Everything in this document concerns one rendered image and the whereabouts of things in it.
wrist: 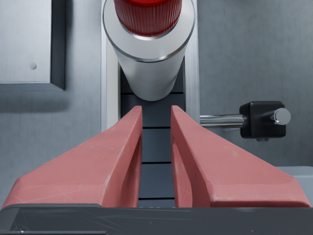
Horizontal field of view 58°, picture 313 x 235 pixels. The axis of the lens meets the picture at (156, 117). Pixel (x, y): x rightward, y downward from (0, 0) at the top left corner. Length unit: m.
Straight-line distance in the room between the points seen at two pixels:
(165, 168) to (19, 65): 0.20
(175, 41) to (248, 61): 0.25
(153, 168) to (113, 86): 0.10
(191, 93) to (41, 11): 0.21
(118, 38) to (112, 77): 0.13
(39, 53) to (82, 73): 0.06
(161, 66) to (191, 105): 0.07
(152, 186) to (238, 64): 0.19
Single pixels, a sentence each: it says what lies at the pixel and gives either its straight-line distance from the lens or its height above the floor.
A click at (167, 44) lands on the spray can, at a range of 0.16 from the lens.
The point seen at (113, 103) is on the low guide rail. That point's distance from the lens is 0.28.
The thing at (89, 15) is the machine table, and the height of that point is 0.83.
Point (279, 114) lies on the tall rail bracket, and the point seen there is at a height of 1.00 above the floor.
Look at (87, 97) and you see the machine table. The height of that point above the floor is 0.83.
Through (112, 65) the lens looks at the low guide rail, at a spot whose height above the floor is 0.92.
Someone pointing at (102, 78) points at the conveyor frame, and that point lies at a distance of 0.33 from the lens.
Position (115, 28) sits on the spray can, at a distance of 0.16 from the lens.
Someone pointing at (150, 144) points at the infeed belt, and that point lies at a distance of 0.31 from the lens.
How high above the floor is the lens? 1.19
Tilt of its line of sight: 85 degrees down
